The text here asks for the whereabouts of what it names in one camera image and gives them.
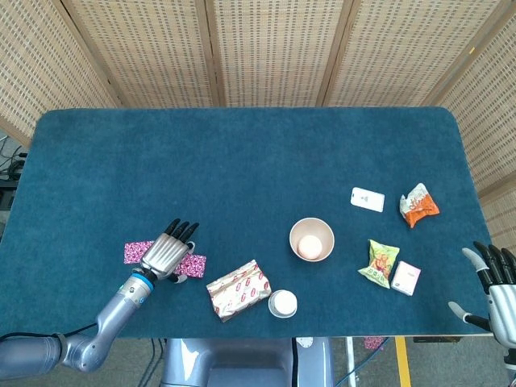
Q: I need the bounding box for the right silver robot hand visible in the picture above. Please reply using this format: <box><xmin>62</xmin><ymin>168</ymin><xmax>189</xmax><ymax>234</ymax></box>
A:
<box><xmin>447</xmin><ymin>240</ymin><xmax>516</xmax><ymax>348</ymax></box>

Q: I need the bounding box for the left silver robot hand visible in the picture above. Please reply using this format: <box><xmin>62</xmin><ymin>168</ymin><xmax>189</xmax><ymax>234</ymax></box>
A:
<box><xmin>139</xmin><ymin>218</ymin><xmax>201</xmax><ymax>285</ymax></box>

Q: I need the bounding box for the pink patterned packet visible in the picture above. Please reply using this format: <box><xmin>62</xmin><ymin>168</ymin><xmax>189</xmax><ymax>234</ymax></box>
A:
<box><xmin>173</xmin><ymin>252</ymin><xmax>207</xmax><ymax>280</ymax></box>
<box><xmin>123</xmin><ymin>240</ymin><xmax>156</xmax><ymax>265</ymax></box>

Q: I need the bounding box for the gold red-labelled snack bag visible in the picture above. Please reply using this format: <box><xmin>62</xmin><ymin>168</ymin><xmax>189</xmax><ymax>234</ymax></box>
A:
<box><xmin>206</xmin><ymin>259</ymin><xmax>273</xmax><ymax>323</ymax></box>

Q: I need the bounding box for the small pink box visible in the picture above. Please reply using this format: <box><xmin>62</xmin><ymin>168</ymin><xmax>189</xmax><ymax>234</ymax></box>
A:
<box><xmin>390</xmin><ymin>260</ymin><xmax>422</xmax><ymax>298</ymax></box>

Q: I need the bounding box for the blue carpet table mat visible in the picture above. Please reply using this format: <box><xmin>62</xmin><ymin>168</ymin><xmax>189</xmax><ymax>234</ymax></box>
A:
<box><xmin>0</xmin><ymin>106</ymin><xmax>497</xmax><ymax>339</ymax></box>

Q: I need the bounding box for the white floral paper cup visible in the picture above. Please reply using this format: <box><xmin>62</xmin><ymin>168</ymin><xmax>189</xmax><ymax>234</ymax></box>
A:
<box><xmin>268</xmin><ymin>289</ymin><xmax>299</xmax><ymax>319</ymax></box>

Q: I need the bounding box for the grey object at edge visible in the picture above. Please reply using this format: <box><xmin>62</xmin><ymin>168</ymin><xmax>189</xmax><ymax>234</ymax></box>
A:
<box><xmin>399</xmin><ymin>182</ymin><xmax>441</xmax><ymax>230</ymax></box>

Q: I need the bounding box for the green snack bag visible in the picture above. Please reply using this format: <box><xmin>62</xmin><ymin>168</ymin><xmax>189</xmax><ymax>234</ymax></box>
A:
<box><xmin>357</xmin><ymin>239</ymin><xmax>401</xmax><ymax>290</ymax></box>

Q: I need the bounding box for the grey robot torso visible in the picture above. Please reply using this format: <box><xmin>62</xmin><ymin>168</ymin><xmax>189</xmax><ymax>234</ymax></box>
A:
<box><xmin>160</xmin><ymin>337</ymin><xmax>335</xmax><ymax>387</ymax></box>

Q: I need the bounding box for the beige bowl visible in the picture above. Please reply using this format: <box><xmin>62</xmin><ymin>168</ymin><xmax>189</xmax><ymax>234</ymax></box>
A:
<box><xmin>289</xmin><ymin>217</ymin><xmax>336</xmax><ymax>264</ymax></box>

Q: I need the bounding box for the white table leg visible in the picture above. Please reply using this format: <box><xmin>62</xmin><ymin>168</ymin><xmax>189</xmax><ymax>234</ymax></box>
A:
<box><xmin>345</xmin><ymin>337</ymin><xmax>359</xmax><ymax>387</ymax></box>

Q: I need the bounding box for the black equipment box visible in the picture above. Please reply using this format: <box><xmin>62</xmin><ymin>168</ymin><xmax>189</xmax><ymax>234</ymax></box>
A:
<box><xmin>0</xmin><ymin>179</ymin><xmax>17</xmax><ymax>213</ymax></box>

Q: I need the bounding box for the white badge card holder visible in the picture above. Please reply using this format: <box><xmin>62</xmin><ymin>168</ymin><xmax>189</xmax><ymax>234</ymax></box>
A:
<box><xmin>350</xmin><ymin>186</ymin><xmax>386</xmax><ymax>214</ymax></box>

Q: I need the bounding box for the woven bamboo screen panel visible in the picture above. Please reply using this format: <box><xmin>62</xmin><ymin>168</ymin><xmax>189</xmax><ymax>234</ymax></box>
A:
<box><xmin>60</xmin><ymin>0</ymin><xmax>221</xmax><ymax>109</ymax></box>
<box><xmin>0</xmin><ymin>0</ymin><xmax>122</xmax><ymax>148</ymax></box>
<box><xmin>205</xmin><ymin>0</ymin><xmax>358</xmax><ymax>108</ymax></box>
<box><xmin>316</xmin><ymin>0</ymin><xmax>499</xmax><ymax>108</ymax></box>
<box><xmin>421</xmin><ymin>0</ymin><xmax>516</xmax><ymax>259</ymax></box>

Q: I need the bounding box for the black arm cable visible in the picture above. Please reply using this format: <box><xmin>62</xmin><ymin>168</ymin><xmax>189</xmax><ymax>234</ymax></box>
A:
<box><xmin>0</xmin><ymin>322</ymin><xmax>100</xmax><ymax>340</ymax></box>

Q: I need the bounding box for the black floor cable bundle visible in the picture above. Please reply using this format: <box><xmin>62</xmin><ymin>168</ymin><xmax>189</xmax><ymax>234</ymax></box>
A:
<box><xmin>0</xmin><ymin>136</ymin><xmax>28</xmax><ymax>182</ymax></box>

